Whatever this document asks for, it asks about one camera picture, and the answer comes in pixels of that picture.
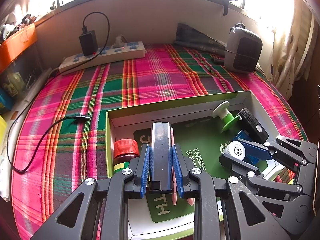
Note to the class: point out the blue usb tester dongle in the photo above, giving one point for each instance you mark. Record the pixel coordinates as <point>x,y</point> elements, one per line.
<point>251,156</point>

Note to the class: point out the black charger brick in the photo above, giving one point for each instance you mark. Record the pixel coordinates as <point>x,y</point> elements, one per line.
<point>88,42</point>

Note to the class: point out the cream patterned curtain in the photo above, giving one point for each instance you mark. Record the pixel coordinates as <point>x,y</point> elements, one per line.
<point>295,35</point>

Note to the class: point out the orange storage tray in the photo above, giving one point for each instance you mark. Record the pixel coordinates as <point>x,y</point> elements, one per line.
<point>16,44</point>

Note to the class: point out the pink clip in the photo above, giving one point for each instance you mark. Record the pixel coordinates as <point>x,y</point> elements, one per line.
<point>174,186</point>

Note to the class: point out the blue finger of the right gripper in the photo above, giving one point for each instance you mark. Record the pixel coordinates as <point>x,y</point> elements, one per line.
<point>239,168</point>
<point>256,150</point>

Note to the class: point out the green cardboard box tray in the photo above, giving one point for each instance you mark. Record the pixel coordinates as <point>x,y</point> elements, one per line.
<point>201,138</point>

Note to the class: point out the silver black lighter bar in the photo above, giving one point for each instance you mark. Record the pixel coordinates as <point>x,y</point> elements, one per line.
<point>160,159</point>

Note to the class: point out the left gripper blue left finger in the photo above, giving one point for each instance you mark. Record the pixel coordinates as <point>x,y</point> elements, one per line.
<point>130,183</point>

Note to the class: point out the plaid pink green tablecloth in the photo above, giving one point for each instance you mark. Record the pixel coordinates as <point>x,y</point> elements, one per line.
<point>62,140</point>

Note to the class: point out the small black grey heater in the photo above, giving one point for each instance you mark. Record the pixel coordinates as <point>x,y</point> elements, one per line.
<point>243,50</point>

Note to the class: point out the white power strip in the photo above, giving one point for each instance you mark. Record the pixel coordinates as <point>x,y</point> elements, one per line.
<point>131,50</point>

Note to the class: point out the dark folded cloth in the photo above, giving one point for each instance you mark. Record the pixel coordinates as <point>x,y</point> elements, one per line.
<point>187,36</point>

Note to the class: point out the green white spool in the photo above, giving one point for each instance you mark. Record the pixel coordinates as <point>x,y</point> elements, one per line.
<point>225,115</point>

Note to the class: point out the black rectangular remote device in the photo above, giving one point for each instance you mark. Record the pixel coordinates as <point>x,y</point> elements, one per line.
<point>252,126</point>

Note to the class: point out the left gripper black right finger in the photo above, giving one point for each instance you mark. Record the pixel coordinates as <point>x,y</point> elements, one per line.
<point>192,182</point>

